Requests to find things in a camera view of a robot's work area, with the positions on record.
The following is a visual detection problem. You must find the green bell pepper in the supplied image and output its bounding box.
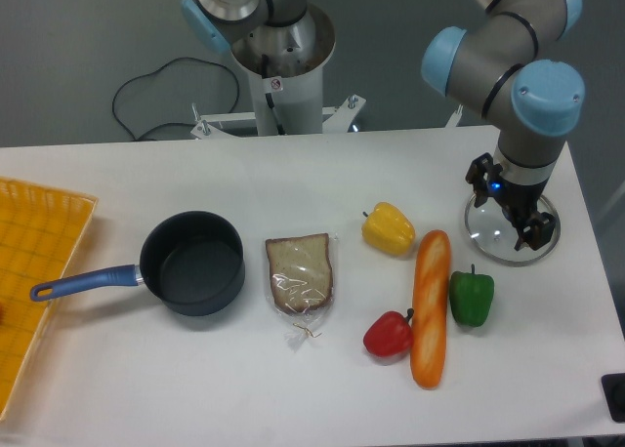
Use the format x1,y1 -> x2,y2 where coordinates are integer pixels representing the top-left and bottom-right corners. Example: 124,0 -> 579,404
448,265 -> 495,328

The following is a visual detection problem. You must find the black device at table edge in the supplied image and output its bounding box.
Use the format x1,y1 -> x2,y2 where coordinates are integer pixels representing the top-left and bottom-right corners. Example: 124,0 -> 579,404
601,373 -> 625,423

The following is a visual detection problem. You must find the yellow bell pepper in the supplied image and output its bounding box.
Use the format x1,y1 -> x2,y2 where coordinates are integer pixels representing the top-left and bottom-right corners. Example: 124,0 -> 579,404
361,202 -> 416,257

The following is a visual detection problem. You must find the dark saucepan with blue handle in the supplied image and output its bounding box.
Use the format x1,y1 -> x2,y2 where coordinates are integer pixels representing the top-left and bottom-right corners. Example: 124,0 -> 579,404
29,211 -> 245,316

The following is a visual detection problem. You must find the black cable on floor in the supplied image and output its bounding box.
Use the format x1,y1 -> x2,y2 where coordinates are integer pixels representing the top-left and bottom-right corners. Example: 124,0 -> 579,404
111,57 -> 240,142

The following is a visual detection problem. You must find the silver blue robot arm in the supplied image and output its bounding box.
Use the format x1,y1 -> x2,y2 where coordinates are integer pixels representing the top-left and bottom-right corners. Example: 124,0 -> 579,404
181,0 -> 585,251

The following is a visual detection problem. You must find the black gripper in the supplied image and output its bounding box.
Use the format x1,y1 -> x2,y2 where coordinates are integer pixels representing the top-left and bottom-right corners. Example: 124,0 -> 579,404
465,153 -> 556,251

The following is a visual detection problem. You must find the orange baguette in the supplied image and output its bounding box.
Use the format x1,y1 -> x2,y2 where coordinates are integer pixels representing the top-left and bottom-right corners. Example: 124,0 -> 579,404
410,230 -> 451,389

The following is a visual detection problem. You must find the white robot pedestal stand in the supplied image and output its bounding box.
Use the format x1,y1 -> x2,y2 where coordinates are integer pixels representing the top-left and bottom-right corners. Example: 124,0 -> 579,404
190,4 -> 366,139

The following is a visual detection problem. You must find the red bell pepper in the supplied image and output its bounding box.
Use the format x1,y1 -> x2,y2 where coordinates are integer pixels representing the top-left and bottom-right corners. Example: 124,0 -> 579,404
362,308 -> 414,358

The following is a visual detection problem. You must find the glass pot lid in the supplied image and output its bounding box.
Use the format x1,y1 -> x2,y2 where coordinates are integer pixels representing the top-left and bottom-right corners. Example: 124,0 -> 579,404
464,194 -> 561,267

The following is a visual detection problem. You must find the yellow woven basket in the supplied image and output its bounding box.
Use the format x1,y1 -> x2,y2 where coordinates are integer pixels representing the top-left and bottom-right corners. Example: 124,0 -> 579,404
1,177 -> 99,420

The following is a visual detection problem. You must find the toast slice in plastic bag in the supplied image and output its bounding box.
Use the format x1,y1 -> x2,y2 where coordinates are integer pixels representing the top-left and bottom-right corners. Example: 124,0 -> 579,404
265,232 -> 336,351

